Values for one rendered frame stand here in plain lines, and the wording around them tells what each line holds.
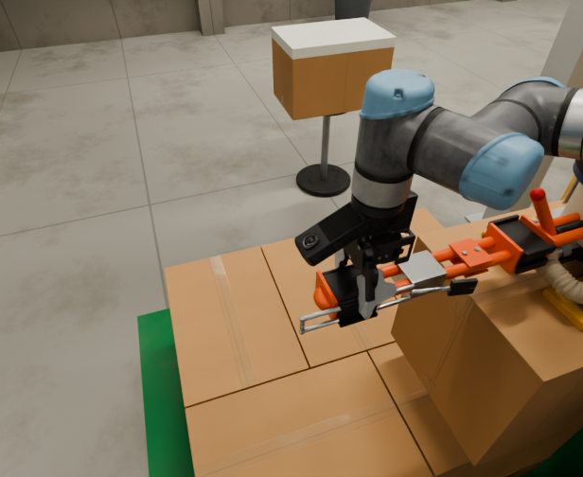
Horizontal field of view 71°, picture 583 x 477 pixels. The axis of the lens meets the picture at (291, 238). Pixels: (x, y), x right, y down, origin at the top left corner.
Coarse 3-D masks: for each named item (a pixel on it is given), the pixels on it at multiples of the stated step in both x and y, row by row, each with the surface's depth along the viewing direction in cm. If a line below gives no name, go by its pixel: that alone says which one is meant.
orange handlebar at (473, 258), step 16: (560, 224) 80; (464, 240) 75; (480, 240) 76; (560, 240) 76; (448, 256) 73; (464, 256) 72; (480, 256) 72; (496, 256) 72; (384, 272) 70; (448, 272) 70; (464, 272) 71; (480, 272) 73; (320, 288) 67; (320, 304) 65
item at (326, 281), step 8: (352, 264) 69; (320, 272) 68; (328, 272) 68; (336, 272) 68; (344, 272) 68; (352, 272) 68; (360, 272) 68; (320, 280) 67; (328, 280) 66; (336, 280) 66; (344, 280) 66; (352, 280) 66; (328, 288) 65; (336, 288) 65; (344, 288) 65; (352, 288) 65; (328, 296) 64; (336, 296) 64; (344, 296) 64; (352, 296) 64; (336, 304) 63; (336, 312) 65
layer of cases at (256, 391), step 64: (256, 256) 167; (192, 320) 144; (256, 320) 144; (320, 320) 143; (384, 320) 143; (192, 384) 126; (256, 384) 126; (320, 384) 126; (384, 384) 127; (192, 448) 112; (256, 448) 112; (320, 448) 112; (384, 448) 112; (448, 448) 112
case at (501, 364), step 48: (432, 240) 96; (480, 288) 85; (528, 288) 85; (432, 336) 101; (480, 336) 83; (528, 336) 76; (576, 336) 76; (432, 384) 107; (480, 384) 87; (528, 384) 73; (576, 384) 78; (480, 432) 91; (528, 432) 91
